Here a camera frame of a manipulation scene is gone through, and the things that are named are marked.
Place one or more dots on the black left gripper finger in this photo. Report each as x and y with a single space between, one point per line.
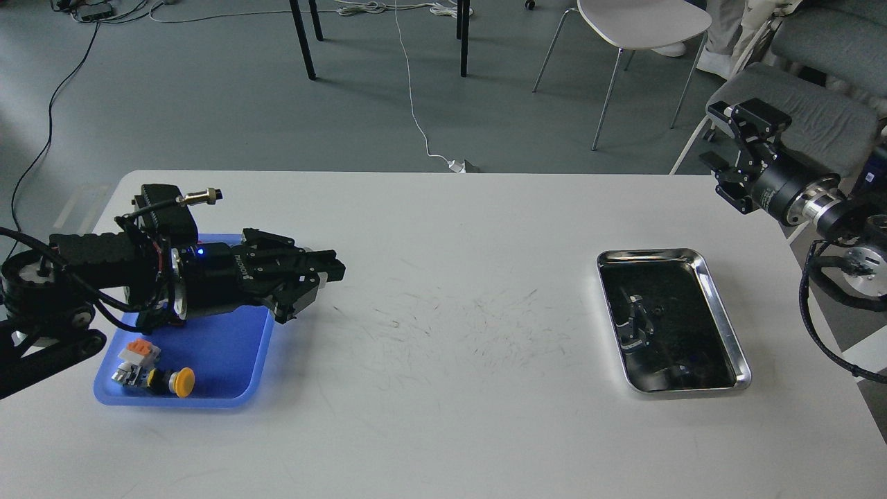
265 255
289 297

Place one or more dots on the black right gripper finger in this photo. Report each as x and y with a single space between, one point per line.
755 127
729 186

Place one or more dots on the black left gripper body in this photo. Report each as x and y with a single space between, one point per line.
214 279

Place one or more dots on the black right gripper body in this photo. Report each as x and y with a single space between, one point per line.
792 192

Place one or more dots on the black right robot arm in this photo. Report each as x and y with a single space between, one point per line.
855 278

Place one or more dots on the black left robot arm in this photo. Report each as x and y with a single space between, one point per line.
153 273

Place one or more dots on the blue plastic tray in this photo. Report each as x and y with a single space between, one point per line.
226 353

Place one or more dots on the silver metal tray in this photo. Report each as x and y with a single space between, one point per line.
692 349

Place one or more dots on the white shoe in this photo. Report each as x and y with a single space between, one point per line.
713 63

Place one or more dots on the grey upholstered chair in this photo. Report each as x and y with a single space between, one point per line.
844 40

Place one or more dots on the orange white contact block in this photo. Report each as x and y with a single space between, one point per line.
138 359

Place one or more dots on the white chair metal legs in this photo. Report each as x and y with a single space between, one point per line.
633 26

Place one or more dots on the black table leg left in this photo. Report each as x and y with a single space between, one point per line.
296 13

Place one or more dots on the black table leg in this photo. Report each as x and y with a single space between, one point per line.
296 13
462 33

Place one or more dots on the black table leg right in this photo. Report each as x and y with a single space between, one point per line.
462 33

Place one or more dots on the yellow push button switch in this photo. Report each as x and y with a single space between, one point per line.
168 382

